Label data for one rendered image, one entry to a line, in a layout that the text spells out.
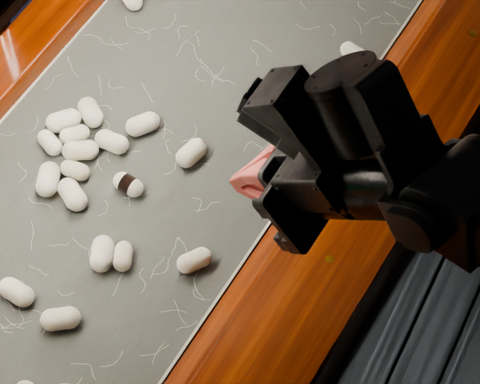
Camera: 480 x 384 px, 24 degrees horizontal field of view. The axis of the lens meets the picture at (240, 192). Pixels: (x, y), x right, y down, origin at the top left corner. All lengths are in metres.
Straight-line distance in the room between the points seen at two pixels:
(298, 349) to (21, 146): 0.36
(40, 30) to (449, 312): 0.51
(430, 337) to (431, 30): 0.32
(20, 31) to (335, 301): 0.45
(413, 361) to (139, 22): 0.47
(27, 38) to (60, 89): 0.06
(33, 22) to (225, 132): 0.24
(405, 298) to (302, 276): 0.15
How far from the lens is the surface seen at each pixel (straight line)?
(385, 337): 1.11
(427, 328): 1.12
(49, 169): 1.10
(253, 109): 0.82
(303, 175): 0.84
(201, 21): 1.23
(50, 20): 1.21
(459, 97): 1.15
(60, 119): 1.14
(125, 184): 1.09
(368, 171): 0.82
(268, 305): 1.01
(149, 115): 1.13
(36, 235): 1.09
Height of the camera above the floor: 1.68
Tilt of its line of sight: 59 degrees down
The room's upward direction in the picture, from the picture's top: straight up
